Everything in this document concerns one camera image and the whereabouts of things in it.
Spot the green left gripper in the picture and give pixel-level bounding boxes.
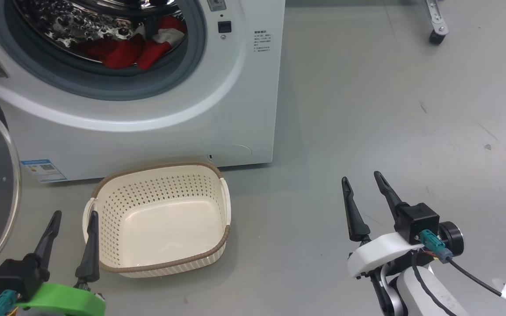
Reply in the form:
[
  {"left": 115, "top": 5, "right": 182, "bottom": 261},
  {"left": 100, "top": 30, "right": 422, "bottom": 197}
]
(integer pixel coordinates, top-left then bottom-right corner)
[{"left": 16, "top": 211, "right": 106, "bottom": 316}]

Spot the white front-load washing machine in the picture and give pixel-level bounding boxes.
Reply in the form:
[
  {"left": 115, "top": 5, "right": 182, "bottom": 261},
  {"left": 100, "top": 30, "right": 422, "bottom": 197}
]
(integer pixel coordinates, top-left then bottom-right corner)
[{"left": 0, "top": 0, "right": 286, "bottom": 183}]

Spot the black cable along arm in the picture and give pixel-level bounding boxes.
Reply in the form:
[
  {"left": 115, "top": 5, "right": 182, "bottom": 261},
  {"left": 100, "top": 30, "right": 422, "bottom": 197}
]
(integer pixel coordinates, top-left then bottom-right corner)
[{"left": 411, "top": 252, "right": 449, "bottom": 316}]

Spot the teal left camera connector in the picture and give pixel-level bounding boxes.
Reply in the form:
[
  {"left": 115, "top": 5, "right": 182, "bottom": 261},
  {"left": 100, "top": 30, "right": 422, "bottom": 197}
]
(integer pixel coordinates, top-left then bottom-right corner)
[{"left": 0, "top": 290, "right": 18, "bottom": 316}]

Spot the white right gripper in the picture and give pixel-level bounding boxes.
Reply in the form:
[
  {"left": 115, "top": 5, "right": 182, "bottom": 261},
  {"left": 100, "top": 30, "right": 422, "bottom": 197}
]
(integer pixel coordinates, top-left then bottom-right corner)
[{"left": 342, "top": 171, "right": 425, "bottom": 278}]

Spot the thin black camera cable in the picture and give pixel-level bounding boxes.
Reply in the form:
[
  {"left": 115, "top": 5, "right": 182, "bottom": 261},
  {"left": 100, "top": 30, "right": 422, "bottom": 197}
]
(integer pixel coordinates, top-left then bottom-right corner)
[{"left": 446, "top": 258, "right": 506, "bottom": 315}]

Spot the cream perforated laundry basket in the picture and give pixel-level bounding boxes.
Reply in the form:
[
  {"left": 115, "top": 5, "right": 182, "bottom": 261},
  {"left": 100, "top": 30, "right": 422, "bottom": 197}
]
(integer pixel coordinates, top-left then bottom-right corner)
[{"left": 82, "top": 162, "right": 231, "bottom": 278}]

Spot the teal camera connector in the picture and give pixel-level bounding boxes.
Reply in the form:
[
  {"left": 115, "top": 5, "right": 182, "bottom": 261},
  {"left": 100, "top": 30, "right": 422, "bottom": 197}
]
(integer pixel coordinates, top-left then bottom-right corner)
[
  {"left": 0, "top": 290, "right": 18, "bottom": 316},
  {"left": 420, "top": 229, "right": 453, "bottom": 264}
]

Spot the red garment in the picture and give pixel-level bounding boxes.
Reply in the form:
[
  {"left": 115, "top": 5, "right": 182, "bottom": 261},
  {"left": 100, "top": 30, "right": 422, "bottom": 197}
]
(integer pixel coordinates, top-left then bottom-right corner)
[{"left": 75, "top": 15, "right": 188, "bottom": 71}]

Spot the round white filter cover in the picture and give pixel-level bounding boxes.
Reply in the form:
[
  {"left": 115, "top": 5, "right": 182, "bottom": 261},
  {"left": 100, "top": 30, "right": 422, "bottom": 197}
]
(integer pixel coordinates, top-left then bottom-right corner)
[{"left": 218, "top": 145, "right": 252, "bottom": 166}]

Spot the blue energy label sticker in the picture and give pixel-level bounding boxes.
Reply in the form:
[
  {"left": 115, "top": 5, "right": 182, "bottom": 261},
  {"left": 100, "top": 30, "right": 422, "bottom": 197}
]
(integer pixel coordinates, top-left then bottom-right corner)
[{"left": 20, "top": 159, "right": 68, "bottom": 183}]

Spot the small printed text sticker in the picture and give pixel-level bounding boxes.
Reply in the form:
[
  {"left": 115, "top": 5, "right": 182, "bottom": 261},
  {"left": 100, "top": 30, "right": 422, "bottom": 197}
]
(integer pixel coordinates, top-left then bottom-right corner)
[{"left": 254, "top": 30, "right": 272, "bottom": 52}]

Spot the silver metal cabinet leg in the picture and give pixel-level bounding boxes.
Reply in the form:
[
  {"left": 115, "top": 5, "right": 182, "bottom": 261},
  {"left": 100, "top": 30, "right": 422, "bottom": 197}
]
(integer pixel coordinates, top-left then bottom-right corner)
[{"left": 424, "top": 0, "right": 449, "bottom": 36}]

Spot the teal right camera connector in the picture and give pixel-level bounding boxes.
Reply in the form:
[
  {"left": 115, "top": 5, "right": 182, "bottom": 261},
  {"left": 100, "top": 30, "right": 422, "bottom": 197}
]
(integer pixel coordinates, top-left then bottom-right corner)
[{"left": 420, "top": 229, "right": 453, "bottom": 264}]

